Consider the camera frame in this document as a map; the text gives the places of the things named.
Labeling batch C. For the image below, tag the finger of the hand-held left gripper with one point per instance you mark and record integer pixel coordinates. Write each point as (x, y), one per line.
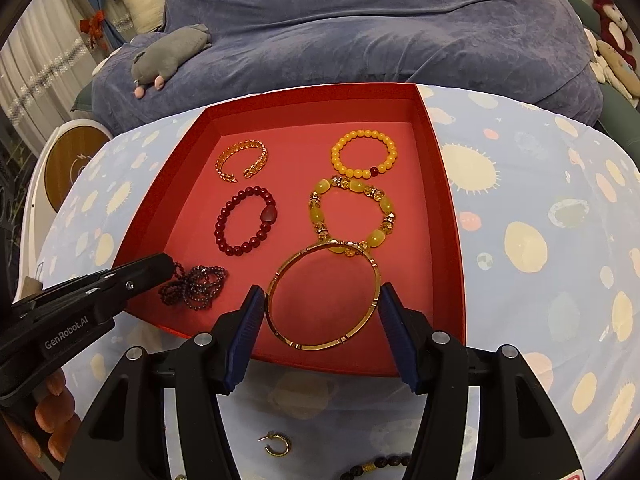
(145, 285)
(120, 271)

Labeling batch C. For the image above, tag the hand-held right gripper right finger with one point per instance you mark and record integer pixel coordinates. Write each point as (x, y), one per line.
(400, 345)

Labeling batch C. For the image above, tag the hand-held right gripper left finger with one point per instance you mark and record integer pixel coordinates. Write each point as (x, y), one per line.
(245, 340)

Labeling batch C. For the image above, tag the gold bangle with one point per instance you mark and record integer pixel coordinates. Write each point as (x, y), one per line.
(320, 345)

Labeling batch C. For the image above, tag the gold hoop earring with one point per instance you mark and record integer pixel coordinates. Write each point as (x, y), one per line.
(287, 444)

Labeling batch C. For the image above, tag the red cardboard box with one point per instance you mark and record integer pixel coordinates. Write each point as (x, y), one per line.
(295, 200)

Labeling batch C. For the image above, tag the person's left hand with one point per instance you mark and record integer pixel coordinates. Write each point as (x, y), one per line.
(55, 415)

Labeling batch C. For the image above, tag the round white wooden stand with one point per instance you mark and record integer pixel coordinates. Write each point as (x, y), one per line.
(70, 160)

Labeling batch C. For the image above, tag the white sheer curtain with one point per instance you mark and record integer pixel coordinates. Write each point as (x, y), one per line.
(40, 60)

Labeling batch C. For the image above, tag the grey plush mouse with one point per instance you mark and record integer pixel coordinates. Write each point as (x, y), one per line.
(170, 50)

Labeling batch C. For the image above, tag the red curtain bow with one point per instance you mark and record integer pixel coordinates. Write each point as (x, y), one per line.
(94, 24)

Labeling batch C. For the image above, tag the blue velvet blanket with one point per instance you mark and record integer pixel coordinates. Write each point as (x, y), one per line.
(350, 35)

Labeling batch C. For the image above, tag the beige plush toy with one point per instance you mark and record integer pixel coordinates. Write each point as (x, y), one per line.
(617, 60)

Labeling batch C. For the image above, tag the red monkey plush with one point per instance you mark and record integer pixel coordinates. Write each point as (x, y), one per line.
(607, 30)

